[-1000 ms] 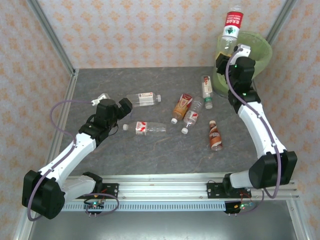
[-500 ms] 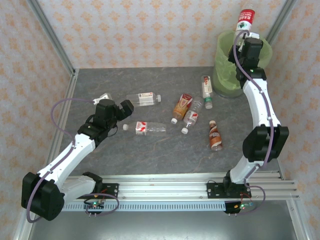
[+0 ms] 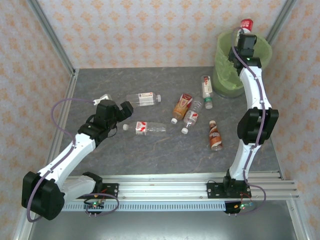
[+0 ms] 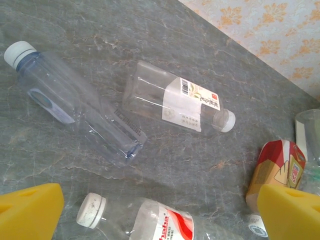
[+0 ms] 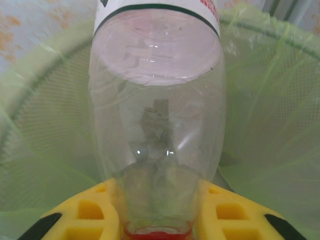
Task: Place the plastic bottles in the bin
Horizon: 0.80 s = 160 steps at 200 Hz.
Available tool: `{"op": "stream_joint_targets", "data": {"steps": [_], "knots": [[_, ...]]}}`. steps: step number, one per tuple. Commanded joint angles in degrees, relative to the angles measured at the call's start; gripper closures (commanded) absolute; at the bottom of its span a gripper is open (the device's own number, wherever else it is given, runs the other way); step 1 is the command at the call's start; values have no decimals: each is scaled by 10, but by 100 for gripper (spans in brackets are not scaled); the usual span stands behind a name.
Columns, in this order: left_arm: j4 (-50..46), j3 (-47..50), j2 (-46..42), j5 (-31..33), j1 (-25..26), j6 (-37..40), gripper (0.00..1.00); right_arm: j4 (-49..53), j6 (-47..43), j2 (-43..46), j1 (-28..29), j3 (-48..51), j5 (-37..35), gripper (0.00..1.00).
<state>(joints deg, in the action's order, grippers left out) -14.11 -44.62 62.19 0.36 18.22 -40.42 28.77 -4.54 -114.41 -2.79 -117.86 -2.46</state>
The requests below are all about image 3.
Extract red label plastic bottle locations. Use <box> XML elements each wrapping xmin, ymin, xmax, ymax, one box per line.
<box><xmin>240</xmin><ymin>18</ymin><xmax>255</xmax><ymax>35</ymax></box>

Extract clear bottle red white label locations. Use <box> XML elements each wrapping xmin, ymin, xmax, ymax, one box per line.
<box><xmin>122</xmin><ymin>121</ymin><xmax>168</xmax><ymax>137</ymax></box>

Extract orange tea plastic bottle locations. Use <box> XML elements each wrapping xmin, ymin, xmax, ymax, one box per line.
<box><xmin>170</xmin><ymin>93</ymin><xmax>194</xmax><ymax>125</ymax></box>

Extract clear bottle green cap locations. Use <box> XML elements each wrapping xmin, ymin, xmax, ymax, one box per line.
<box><xmin>200</xmin><ymin>75</ymin><xmax>214</xmax><ymax>110</ymax></box>

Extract brown coffee plastic bottle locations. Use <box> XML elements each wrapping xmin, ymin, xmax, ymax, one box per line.
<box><xmin>208</xmin><ymin>119</ymin><xmax>224</xmax><ymax>152</ymax></box>

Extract green plastic bin liner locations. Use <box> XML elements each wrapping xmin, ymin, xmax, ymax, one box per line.
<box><xmin>215</xmin><ymin>29</ymin><xmax>273</xmax><ymax>91</ymax></box>

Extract translucent waste bin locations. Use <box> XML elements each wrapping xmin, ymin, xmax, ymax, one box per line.
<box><xmin>212</xmin><ymin>29</ymin><xmax>273</xmax><ymax>99</ymax></box>

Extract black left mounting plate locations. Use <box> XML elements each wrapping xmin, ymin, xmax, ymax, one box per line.
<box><xmin>94</xmin><ymin>183</ymin><xmax>120</xmax><ymax>200</ymax></box>

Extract black mounting plate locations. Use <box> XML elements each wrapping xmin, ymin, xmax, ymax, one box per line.
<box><xmin>206</xmin><ymin>180</ymin><xmax>253</xmax><ymax>200</ymax></box>
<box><xmin>94</xmin><ymin>183</ymin><xmax>120</xmax><ymax>200</ymax></box>

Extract left circuit board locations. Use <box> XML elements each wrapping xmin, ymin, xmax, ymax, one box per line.
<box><xmin>83</xmin><ymin>200</ymin><xmax>105</xmax><ymax>211</ymax></box>

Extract circuit board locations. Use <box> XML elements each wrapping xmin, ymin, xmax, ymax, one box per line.
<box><xmin>233</xmin><ymin>202</ymin><xmax>256</xmax><ymax>211</ymax></box>
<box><xmin>83</xmin><ymin>200</ymin><xmax>105</xmax><ymax>211</ymax></box>

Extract grey metal panel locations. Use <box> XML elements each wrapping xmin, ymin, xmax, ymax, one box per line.
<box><xmin>27</xmin><ymin>209</ymin><xmax>301</xmax><ymax>240</ymax></box>

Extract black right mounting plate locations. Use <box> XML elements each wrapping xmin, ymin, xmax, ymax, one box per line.
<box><xmin>206</xmin><ymin>180</ymin><xmax>253</xmax><ymax>200</ymax></box>

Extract right circuit board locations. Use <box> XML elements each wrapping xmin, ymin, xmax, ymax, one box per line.
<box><xmin>233</xmin><ymin>202</ymin><xmax>256</xmax><ymax>211</ymax></box>

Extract aluminium corner post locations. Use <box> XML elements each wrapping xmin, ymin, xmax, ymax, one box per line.
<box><xmin>264</xmin><ymin>0</ymin><xmax>298</xmax><ymax>46</ymax></box>
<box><xmin>25</xmin><ymin>0</ymin><xmax>77</xmax><ymax>77</ymax></box>

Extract aluminium side frame rail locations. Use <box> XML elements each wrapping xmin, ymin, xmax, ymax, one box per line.
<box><xmin>251</xmin><ymin>79</ymin><xmax>310</xmax><ymax>240</ymax></box>
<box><xmin>12</xmin><ymin>68</ymin><xmax>80</xmax><ymax>240</ymax></box>

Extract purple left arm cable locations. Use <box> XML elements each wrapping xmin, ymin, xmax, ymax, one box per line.
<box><xmin>26</xmin><ymin>97</ymin><xmax>120</xmax><ymax>223</ymax></box>

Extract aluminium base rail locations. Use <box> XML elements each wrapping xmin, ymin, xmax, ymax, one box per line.
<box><xmin>63</xmin><ymin>171</ymin><xmax>300</xmax><ymax>201</ymax></box>

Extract white slotted cable duct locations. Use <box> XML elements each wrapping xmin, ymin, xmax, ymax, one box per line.
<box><xmin>61</xmin><ymin>201</ymin><xmax>227</xmax><ymax>212</ymax></box>

